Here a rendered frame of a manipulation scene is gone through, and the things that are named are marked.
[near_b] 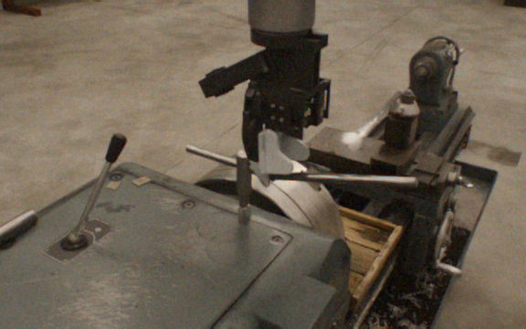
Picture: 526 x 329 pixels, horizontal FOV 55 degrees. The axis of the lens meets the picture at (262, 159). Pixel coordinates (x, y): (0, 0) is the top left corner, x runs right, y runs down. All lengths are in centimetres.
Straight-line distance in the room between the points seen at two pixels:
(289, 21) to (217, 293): 33
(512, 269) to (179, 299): 233
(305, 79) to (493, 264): 232
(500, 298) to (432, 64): 120
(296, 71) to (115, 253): 35
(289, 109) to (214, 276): 23
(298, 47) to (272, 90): 6
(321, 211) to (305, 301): 31
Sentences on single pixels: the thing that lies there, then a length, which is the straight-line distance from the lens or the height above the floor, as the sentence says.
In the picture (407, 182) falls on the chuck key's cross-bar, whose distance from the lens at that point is 59.
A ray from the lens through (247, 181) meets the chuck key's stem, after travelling 70.
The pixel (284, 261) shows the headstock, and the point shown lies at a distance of 68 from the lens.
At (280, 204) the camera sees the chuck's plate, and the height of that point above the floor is 122.
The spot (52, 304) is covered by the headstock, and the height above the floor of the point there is 126.
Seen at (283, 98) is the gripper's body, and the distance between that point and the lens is 57.
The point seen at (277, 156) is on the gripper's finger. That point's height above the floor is 140.
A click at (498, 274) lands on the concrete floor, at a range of 276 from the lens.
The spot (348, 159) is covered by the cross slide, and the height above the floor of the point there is 97.
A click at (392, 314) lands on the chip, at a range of 164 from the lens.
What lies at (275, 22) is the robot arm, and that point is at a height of 156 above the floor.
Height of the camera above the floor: 170
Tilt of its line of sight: 30 degrees down
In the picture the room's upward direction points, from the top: straight up
